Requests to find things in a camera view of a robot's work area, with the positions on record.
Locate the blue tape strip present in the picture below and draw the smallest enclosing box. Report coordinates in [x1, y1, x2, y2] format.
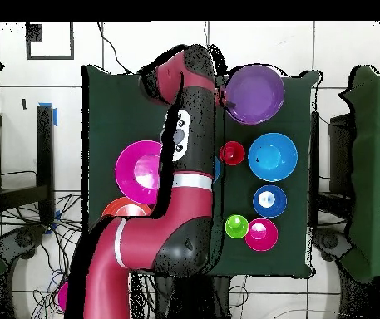
[37, 101, 58, 127]

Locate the small pink-red bowl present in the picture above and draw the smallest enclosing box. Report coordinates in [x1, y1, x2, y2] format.
[244, 218, 279, 253]

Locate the small magenta bowl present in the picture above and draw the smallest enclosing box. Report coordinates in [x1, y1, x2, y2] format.
[57, 281, 70, 313]

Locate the small dark blue bowl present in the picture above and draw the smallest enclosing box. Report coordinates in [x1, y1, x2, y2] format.
[252, 184, 289, 219]

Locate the bundle of floor cables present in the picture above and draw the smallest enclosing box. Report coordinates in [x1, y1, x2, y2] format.
[0, 190, 87, 319]

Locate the small light blue ridged bowl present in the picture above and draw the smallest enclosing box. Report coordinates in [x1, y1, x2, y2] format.
[213, 155, 222, 184]

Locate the long black floor cable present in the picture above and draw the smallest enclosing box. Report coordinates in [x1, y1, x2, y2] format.
[96, 21, 132, 75]

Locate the purple bowl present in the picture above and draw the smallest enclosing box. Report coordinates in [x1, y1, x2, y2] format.
[224, 64, 286, 126]

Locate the black square floor frame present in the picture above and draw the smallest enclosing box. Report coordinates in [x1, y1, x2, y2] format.
[25, 21, 75, 61]

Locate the green cup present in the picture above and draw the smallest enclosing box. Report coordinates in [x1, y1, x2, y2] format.
[225, 213, 250, 239]

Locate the black metal stand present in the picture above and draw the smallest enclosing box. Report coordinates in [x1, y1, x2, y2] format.
[0, 104, 56, 227]
[308, 110, 357, 220]

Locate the red cup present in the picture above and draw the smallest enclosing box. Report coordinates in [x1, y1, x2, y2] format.
[218, 140, 246, 166]

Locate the large pink bowl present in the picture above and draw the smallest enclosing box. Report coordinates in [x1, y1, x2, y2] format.
[114, 140, 164, 206]

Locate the large orange bowl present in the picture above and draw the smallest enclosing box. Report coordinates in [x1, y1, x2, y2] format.
[101, 196, 153, 218]

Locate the dark green tablecloth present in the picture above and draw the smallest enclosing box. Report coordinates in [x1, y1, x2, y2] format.
[81, 64, 323, 278]

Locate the large blue bowl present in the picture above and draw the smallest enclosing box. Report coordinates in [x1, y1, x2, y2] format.
[247, 132, 299, 183]

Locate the black floor stand base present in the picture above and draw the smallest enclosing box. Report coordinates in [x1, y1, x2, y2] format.
[0, 224, 48, 261]
[311, 228, 353, 263]

